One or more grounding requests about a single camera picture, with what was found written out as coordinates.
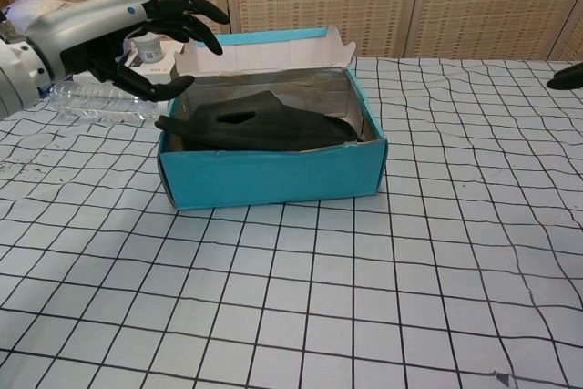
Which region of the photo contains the small grey jar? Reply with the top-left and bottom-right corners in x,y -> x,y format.
134,33 -> 164,64

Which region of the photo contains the blue cardboard shoe box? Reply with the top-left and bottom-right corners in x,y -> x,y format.
158,26 -> 388,211

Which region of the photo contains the clear plastic water bottle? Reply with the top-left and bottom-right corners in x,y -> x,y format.
45,80 -> 172,126

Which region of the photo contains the blue white tissue pack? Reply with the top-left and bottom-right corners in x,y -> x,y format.
4,0 -> 74,30

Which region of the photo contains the flat white cardboard box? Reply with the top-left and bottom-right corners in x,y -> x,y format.
125,40 -> 192,83

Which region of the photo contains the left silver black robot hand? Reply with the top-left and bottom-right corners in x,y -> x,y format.
26,0 -> 231,103

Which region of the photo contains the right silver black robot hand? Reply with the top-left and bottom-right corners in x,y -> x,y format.
546,63 -> 583,91

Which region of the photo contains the light blue checkered tablecloth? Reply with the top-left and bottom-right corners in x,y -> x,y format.
0,56 -> 583,389

